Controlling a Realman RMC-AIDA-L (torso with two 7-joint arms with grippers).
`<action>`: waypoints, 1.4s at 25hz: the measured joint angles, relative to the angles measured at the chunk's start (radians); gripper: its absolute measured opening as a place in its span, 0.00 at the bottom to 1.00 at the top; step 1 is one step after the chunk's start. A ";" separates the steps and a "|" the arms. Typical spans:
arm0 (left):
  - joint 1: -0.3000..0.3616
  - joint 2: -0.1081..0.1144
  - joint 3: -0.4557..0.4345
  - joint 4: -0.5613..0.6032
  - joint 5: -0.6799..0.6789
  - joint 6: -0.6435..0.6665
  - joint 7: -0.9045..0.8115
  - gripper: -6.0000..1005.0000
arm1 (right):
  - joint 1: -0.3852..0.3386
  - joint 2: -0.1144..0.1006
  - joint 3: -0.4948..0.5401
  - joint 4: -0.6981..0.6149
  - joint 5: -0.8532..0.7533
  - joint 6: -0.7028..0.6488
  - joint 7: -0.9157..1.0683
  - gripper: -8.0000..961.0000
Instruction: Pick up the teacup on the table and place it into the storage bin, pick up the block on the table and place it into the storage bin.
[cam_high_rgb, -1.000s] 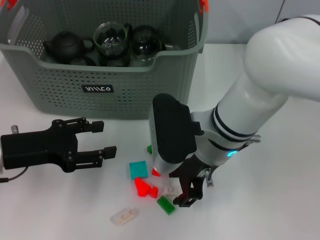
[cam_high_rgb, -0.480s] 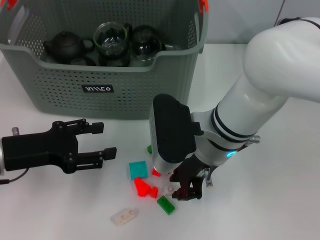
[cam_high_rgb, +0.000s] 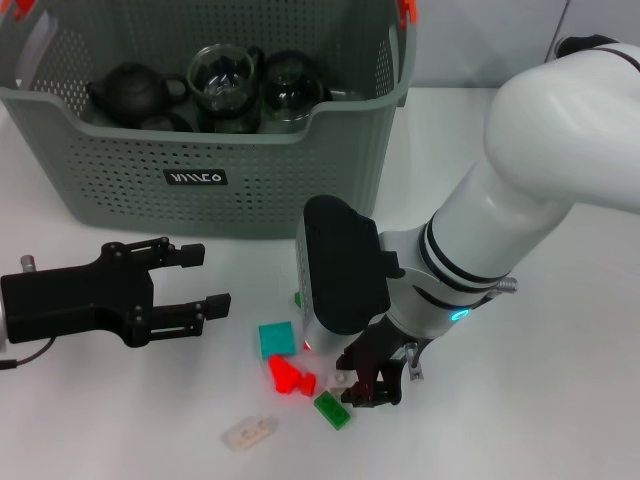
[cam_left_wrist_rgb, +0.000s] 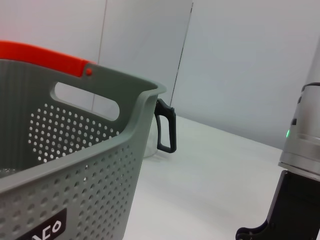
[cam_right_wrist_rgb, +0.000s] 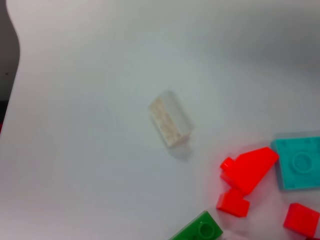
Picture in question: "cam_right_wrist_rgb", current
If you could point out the translucent white building brick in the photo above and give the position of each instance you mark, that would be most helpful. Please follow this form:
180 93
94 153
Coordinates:
170 120

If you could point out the bright red slope brick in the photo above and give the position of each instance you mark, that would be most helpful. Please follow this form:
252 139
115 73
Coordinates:
250 170

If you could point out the small bright red brick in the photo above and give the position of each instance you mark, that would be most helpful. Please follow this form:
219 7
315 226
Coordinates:
232 203

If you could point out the green flat building plate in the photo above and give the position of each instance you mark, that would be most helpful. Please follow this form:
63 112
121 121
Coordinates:
200 230

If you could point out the teal square building plate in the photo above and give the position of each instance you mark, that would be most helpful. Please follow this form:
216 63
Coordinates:
300 162

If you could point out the small orange-red square brick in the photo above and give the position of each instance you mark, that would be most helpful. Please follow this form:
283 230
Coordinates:
302 220

